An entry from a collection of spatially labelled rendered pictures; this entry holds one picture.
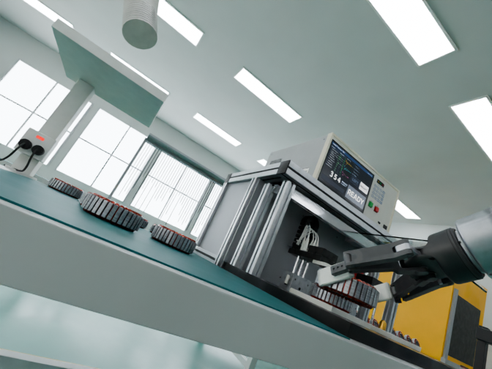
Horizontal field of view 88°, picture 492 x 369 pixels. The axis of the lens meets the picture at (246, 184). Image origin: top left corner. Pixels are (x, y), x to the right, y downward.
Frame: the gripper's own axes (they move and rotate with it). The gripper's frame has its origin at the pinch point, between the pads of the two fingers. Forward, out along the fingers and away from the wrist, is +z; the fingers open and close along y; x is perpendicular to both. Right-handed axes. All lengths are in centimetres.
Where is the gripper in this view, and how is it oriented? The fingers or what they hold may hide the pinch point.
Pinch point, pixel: (347, 286)
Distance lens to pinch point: 56.1
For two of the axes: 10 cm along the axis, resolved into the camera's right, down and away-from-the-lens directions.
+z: -6.2, 5.0, 6.1
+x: 1.0, -7.2, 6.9
